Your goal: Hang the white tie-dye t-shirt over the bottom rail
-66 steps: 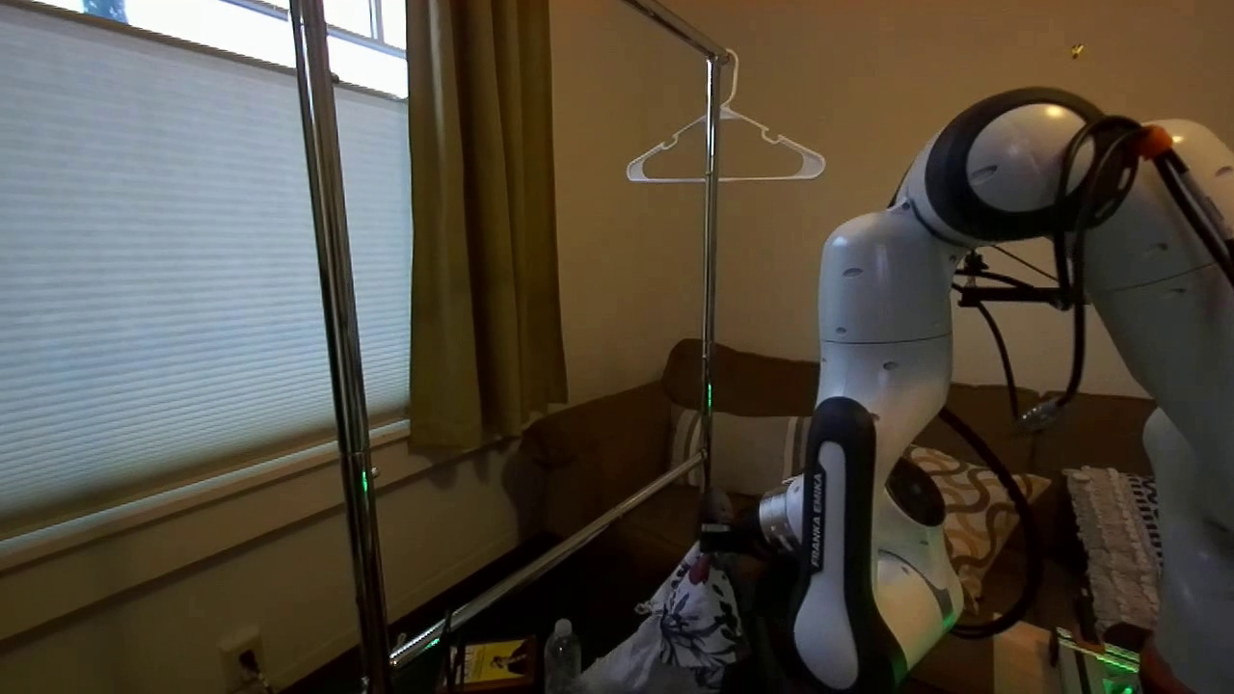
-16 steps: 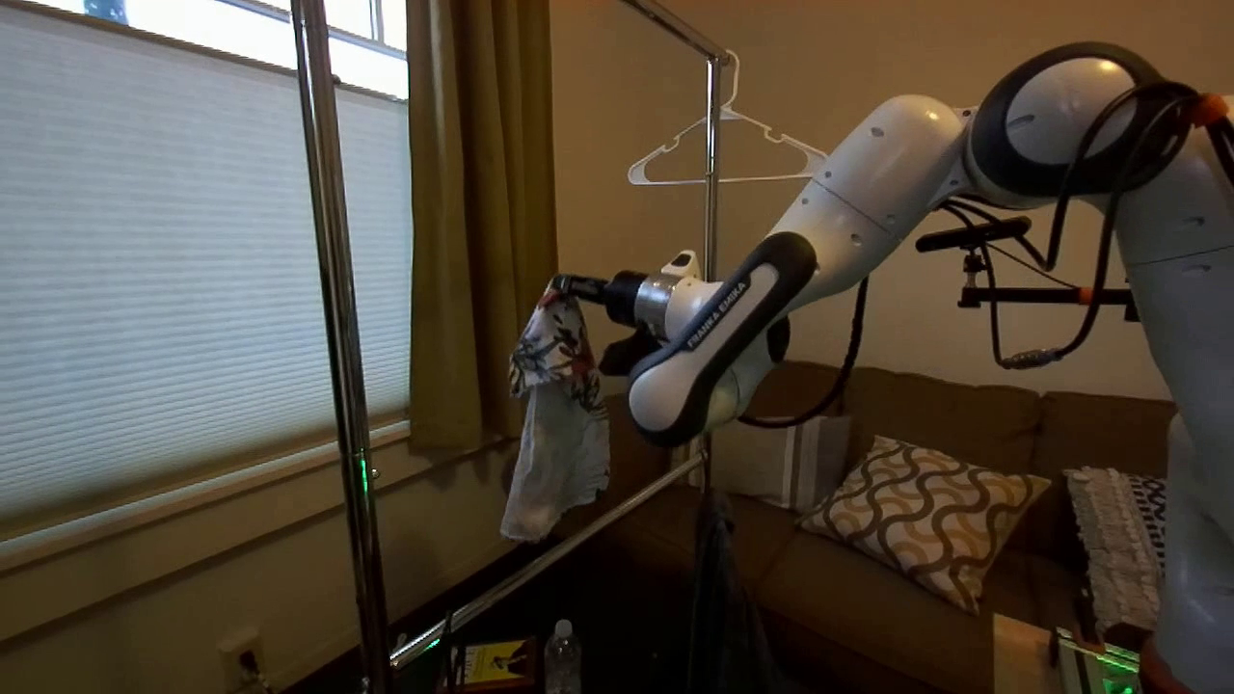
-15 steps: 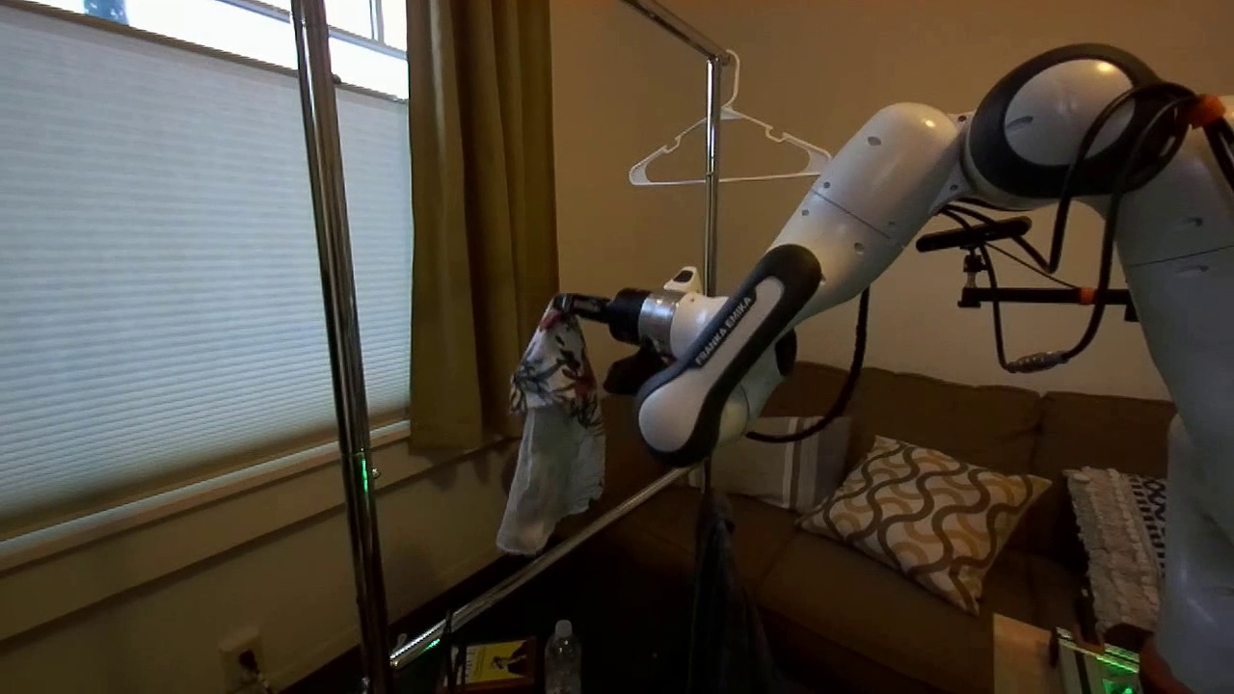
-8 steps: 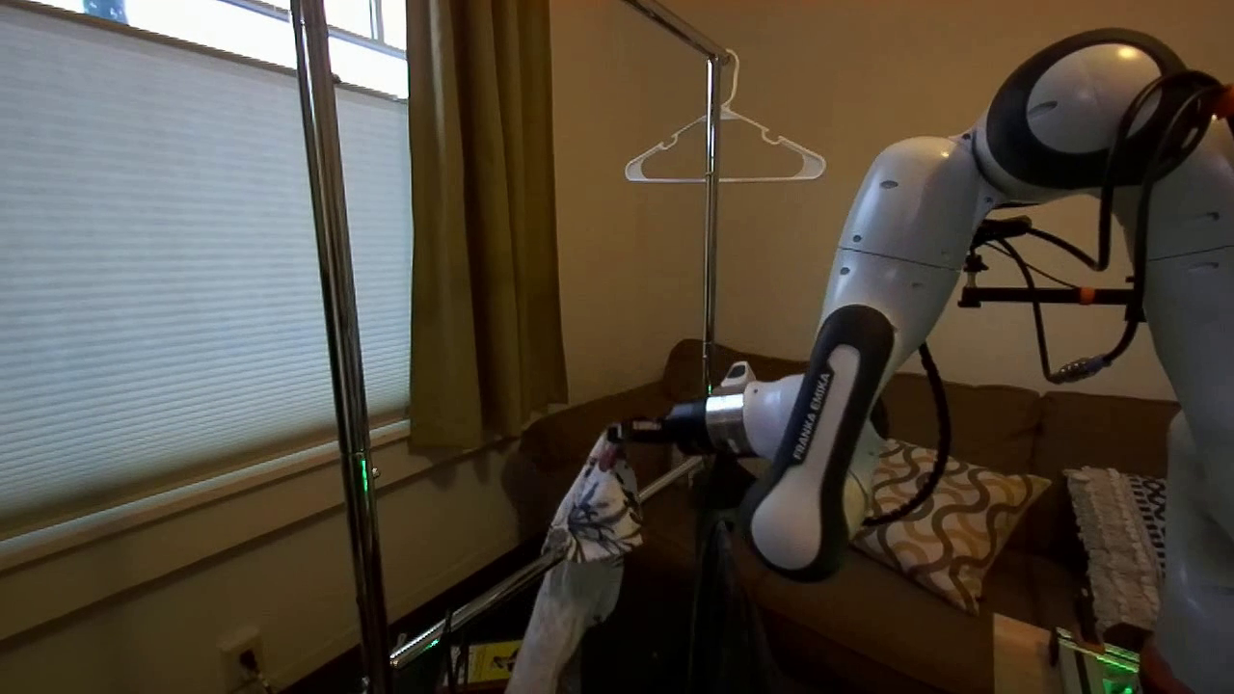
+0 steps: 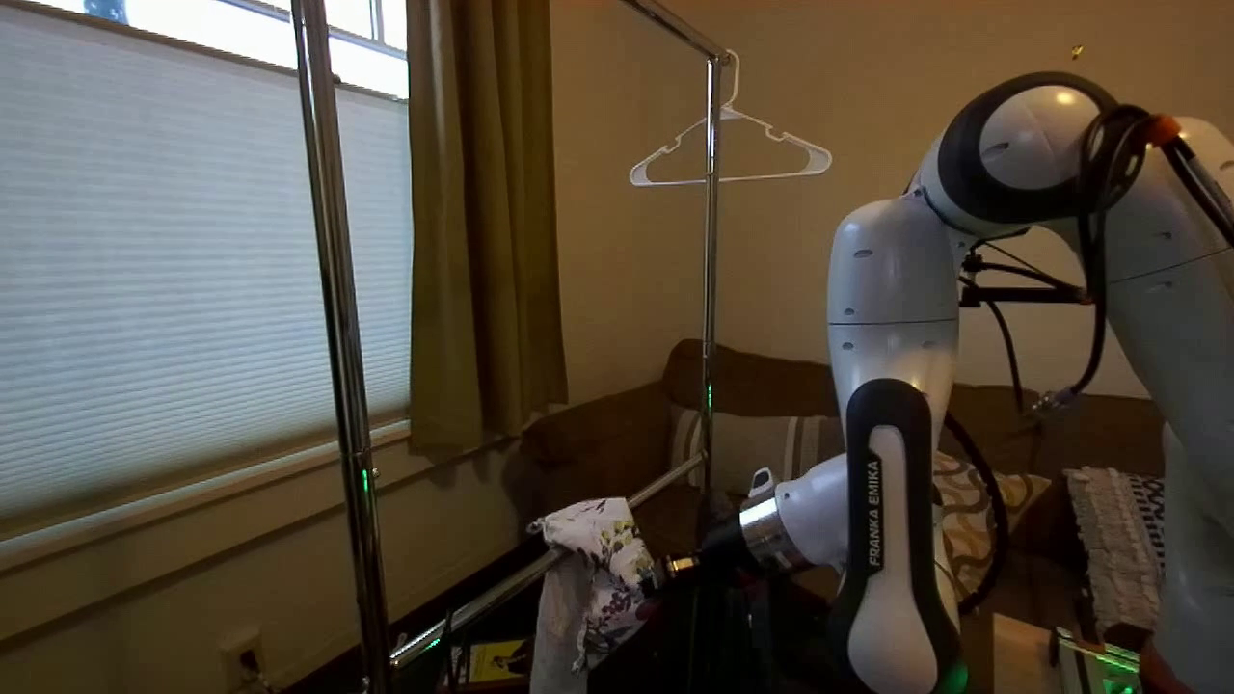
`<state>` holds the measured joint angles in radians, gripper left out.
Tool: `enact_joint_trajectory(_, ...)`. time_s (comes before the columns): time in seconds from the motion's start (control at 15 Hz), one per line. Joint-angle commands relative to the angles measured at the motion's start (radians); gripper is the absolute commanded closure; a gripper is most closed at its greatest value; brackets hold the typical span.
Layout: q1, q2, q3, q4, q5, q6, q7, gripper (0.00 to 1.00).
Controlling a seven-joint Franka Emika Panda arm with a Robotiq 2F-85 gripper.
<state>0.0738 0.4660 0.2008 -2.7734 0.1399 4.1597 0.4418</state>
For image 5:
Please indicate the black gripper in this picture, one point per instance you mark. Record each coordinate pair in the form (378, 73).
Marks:
(719, 601)

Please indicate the white tie-dye t-shirt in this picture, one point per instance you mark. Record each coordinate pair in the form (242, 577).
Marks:
(597, 596)

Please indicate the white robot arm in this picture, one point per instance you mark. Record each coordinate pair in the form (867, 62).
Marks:
(1145, 201)

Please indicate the yellow booklet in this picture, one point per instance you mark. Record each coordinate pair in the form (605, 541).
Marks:
(497, 664)

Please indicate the patterned throw pillow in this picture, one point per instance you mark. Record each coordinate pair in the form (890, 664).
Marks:
(977, 517)

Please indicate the brown sofa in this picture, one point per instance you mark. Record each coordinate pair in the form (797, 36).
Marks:
(777, 411)

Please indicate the olive green curtain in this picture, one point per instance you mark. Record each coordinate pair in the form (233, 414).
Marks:
(488, 337)

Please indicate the white knitted blanket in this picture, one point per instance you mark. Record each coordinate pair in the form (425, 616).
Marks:
(1120, 521)

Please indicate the white plastic clothes hanger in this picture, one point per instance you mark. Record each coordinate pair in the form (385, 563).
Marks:
(729, 143)

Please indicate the white cellular window blind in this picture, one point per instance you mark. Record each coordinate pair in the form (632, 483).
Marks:
(160, 293)

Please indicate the chrome garment rack frame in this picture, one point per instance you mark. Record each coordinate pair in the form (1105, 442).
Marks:
(344, 337)

